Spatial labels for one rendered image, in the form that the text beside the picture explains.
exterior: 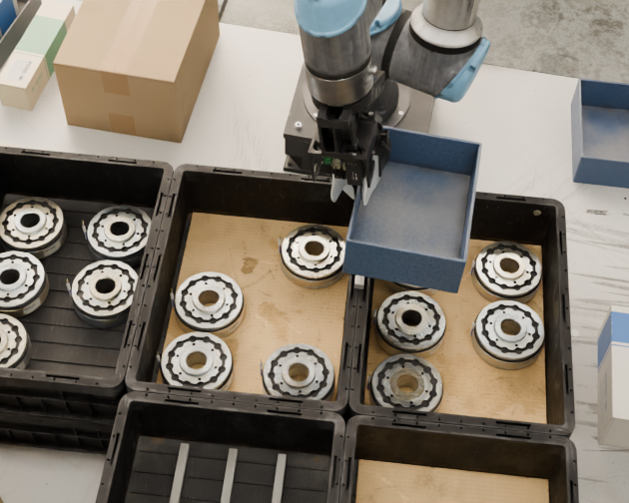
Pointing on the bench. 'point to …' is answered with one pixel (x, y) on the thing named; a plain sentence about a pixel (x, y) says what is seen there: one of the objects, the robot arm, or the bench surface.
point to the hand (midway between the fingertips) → (359, 187)
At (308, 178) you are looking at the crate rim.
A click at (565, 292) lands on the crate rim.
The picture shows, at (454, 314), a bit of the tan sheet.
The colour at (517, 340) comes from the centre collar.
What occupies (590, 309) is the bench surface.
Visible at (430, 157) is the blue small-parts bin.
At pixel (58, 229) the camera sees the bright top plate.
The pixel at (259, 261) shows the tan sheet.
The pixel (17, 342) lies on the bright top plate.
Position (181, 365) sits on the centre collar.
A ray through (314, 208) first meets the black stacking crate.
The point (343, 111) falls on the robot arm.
